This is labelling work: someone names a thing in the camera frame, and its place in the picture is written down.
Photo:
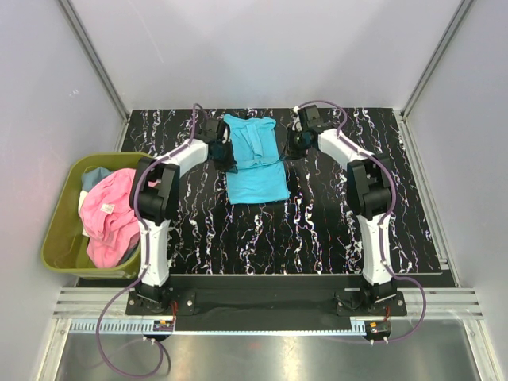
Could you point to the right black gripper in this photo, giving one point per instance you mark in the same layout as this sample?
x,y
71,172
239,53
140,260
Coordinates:
x,y
290,154

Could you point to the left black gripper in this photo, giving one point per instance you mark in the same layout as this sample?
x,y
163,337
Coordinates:
x,y
229,166

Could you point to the cyan t shirt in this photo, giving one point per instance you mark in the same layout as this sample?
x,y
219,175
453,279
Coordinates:
x,y
260,176

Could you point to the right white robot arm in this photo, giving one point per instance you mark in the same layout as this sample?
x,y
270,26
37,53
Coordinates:
x,y
370,196

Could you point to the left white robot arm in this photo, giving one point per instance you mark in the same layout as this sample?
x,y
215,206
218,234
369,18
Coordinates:
x,y
155,198

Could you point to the pink t shirt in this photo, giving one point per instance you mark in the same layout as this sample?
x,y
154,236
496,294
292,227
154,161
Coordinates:
x,y
109,221

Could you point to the grey blue t shirt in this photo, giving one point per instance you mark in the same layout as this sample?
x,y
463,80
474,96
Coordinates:
x,y
94,177

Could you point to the white t shirt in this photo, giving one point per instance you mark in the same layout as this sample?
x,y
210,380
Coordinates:
x,y
82,196

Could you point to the left small circuit board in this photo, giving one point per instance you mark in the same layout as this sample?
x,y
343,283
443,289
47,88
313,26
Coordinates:
x,y
163,326

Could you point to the small circuit board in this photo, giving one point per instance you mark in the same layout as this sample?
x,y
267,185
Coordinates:
x,y
163,326
378,327

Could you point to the olive green plastic bin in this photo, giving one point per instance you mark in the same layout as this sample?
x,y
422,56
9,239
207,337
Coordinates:
x,y
65,248

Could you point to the right small circuit board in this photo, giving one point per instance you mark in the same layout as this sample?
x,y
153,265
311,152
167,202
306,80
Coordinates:
x,y
378,327

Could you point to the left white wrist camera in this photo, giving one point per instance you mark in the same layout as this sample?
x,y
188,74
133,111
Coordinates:
x,y
214,130

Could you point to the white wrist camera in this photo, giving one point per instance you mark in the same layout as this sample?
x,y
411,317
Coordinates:
x,y
214,130
310,119

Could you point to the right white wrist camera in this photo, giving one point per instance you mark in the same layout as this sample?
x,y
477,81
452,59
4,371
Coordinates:
x,y
310,119

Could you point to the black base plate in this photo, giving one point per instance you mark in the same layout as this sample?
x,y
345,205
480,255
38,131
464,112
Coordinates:
x,y
233,303

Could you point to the left aluminium corner post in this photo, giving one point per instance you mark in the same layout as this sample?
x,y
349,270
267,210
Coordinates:
x,y
78,28

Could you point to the aluminium corner post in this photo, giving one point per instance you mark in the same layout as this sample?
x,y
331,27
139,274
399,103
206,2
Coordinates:
x,y
453,27
78,28

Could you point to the right aluminium corner post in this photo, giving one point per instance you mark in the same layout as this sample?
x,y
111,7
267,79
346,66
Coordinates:
x,y
453,27

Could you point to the white slotted cable duct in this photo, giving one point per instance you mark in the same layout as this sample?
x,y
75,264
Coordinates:
x,y
114,326

